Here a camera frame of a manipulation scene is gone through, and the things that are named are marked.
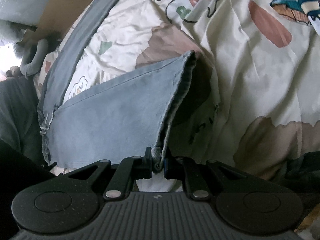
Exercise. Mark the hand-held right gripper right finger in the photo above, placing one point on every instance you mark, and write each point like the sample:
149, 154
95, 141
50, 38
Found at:
167, 170

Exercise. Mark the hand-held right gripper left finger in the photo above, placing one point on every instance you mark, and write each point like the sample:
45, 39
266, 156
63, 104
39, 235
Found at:
149, 165

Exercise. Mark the light blue jeans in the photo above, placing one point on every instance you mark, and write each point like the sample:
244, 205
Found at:
112, 117

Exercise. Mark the white bear-printed bed sheet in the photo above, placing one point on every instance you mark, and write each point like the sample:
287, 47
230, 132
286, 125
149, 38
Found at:
250, 80

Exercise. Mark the dark green pillow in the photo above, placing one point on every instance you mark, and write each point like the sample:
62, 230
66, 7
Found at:
17, 110

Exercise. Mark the grey neck pillow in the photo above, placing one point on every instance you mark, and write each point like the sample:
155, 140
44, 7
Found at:
40, 52

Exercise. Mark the small teddy bear toy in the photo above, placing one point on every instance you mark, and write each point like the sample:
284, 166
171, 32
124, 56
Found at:
12, 71

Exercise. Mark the brown cardboard box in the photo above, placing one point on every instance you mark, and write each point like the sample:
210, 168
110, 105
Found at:
65, 5

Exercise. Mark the grey fuzzy plush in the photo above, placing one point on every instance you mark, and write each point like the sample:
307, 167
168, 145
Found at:
10, 37

